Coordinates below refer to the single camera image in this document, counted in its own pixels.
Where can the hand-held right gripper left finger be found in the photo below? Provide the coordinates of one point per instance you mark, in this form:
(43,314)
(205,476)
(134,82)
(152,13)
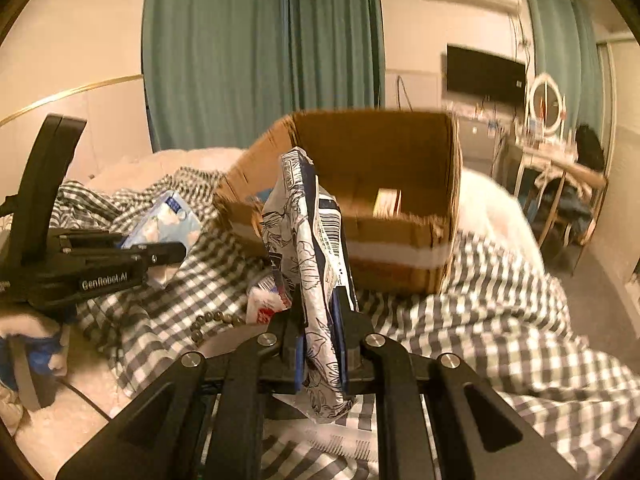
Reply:
(300,365)

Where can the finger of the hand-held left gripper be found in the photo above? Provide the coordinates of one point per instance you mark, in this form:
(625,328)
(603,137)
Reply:
(160,254)

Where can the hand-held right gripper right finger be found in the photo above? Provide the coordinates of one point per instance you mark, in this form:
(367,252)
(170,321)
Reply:
(340,345)

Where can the blue white tissue packet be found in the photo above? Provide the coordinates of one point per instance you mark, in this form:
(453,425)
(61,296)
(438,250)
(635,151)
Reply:
(165,225)

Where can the white blue patterned packet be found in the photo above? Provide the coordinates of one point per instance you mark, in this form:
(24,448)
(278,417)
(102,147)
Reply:
(310,240)

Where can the small brown orange box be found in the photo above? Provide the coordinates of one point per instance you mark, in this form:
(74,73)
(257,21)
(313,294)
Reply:
(387,202)

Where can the brown cardboard box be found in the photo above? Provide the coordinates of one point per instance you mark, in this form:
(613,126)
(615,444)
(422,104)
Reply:
(380,150)

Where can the red white sachet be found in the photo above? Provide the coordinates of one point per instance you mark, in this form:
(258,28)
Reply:
(262,307)

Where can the white barcode packet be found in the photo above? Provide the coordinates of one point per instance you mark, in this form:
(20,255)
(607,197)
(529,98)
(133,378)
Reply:
(340,440)

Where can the grey white checked cloth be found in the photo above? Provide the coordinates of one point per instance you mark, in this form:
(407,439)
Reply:
(475,310)

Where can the wide green curtain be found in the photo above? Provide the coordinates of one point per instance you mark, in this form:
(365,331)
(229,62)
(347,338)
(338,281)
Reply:
(225,50)

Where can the grey small fridge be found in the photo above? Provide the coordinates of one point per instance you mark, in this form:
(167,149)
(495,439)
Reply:
(475,137)

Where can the wooden chair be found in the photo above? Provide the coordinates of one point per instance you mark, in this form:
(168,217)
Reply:
(585,174)

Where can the white round mirror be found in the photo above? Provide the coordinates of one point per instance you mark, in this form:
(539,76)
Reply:
(545,102)

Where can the black bag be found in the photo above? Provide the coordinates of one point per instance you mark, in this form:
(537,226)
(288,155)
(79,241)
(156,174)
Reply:
(590,145)

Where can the narrow green curtain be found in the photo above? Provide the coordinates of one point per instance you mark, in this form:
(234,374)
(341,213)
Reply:
(555,35)

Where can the black wall television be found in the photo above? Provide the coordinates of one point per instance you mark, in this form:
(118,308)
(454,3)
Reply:
(485,75)

